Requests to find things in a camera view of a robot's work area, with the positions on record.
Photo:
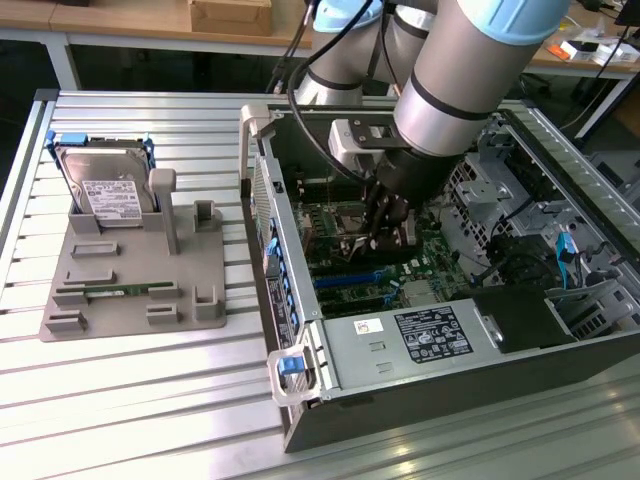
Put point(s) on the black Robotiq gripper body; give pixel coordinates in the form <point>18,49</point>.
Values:
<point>415,175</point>

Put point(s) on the black graphics card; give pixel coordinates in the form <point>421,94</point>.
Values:
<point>352,250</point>

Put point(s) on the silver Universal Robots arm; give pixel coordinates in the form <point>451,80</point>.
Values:
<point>450,75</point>

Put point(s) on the green motherboard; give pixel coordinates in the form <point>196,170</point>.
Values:
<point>430,280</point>

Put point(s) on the black RAM slot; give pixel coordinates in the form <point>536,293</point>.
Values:
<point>315,196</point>
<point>315,183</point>

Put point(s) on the silver chipset heatsink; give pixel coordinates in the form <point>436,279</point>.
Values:
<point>422,295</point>

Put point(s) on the blue expansion slot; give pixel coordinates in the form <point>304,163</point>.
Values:
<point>345,280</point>

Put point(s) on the metal disk bay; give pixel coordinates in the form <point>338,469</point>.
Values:
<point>485,205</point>

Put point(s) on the black expansion slot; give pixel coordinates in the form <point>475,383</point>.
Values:
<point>355,308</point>

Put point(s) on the blue card retainer clips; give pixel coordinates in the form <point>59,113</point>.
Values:
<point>274,247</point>

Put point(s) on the black fan housing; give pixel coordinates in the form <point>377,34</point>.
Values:
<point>520,260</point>

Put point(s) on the grey power supply unit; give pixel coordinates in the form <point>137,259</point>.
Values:
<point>370,365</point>

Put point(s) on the black plastic shroud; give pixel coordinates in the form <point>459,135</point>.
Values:
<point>515,315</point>

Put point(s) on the open grey PC case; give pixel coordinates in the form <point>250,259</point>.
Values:
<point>450,395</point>

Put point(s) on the blue case latch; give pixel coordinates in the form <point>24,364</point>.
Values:
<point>290,366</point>

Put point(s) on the grey device beside table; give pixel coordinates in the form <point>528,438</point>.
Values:
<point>615,172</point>

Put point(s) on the orange and white box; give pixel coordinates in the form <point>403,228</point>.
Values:
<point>577,50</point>

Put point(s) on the cluttered wooden desk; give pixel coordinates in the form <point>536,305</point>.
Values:
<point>590,67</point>

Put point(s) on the brown cardboard box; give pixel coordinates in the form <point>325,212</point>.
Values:
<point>230,15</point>

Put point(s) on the grey plastic parts rack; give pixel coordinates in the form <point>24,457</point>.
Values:
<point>130,270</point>

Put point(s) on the black monitor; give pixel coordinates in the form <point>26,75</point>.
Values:
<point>629,10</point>

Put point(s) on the hard disk with blue carrier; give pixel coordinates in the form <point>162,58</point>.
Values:
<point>105,195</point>

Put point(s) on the green RAM stick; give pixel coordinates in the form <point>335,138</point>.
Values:
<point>115,290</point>

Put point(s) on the wooden desk with white legs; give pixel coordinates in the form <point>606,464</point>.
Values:
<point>125,22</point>

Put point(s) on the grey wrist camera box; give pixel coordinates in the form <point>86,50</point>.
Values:
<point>342,145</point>

